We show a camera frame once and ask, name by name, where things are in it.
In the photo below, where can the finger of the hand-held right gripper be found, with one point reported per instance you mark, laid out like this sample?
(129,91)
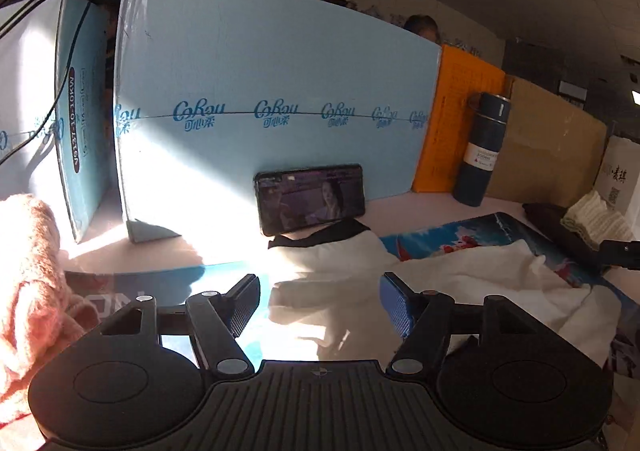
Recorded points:
(622,255)

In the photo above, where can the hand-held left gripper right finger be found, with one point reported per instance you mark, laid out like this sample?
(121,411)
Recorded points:
(395,306)

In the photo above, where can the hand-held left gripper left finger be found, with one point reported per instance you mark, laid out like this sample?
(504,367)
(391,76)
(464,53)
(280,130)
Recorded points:
(245,302)

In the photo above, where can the white knit cloth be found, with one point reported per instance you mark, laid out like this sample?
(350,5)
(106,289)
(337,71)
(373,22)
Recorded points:
(595,221)

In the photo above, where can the black garment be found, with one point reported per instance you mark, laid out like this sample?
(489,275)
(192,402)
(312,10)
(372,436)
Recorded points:
(550,226)

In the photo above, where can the white garment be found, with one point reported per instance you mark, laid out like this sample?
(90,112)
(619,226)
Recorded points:
(475,281)

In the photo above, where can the blue printed desk mat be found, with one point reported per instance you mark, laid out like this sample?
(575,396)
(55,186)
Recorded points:
(450,236)

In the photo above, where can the white paper bag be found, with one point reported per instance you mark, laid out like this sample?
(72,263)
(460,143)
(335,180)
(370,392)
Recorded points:
(620,166)

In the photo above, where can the black smartphone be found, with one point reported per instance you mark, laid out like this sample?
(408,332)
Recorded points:
(310,198)

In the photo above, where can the brown cardboard box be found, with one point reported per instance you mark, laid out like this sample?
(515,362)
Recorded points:
(550,141)

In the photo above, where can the dark blue thermos bottle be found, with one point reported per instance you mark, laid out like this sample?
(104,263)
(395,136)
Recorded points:
(480,181)

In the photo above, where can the dark background partition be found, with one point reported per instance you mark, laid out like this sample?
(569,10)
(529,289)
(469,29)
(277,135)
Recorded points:
(565,66)

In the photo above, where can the light blue labelled carton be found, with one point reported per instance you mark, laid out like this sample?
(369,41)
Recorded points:
(85,171)

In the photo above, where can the orange cardboard box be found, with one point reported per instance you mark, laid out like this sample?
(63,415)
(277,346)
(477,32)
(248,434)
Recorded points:
(450,106)

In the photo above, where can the pink towel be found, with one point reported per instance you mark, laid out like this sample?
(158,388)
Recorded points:
(30,281)

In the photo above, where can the large light blue carton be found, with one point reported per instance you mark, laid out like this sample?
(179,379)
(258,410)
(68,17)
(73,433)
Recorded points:
(275,56)

